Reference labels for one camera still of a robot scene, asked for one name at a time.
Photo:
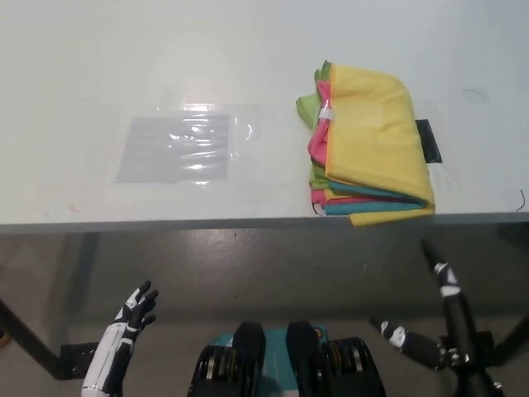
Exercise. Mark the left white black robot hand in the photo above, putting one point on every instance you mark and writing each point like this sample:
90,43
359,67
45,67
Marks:
124,331

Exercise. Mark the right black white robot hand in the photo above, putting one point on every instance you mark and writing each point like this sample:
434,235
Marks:
456,322

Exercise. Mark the pink microfibre cloth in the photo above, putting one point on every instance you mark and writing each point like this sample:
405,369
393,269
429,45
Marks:
372,201
320,138

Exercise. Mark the teal microfibre cloth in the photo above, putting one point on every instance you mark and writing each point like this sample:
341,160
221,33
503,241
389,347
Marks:
359,189

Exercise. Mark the yellow microfibre cloth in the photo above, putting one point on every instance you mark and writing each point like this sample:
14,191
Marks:
330,193

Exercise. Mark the black teal robot torso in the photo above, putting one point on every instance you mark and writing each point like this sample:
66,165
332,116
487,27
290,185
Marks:
248,360

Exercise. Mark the black slanted table leg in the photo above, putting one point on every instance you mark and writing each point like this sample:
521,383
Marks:
512,343
29,339

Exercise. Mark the grey upright table leg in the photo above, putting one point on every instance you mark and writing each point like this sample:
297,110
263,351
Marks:
89,256

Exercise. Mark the black tape patch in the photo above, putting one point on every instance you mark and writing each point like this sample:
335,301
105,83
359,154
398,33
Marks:
430,142

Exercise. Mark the clear plastic sleeve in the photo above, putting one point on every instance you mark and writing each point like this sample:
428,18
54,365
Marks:
240,136

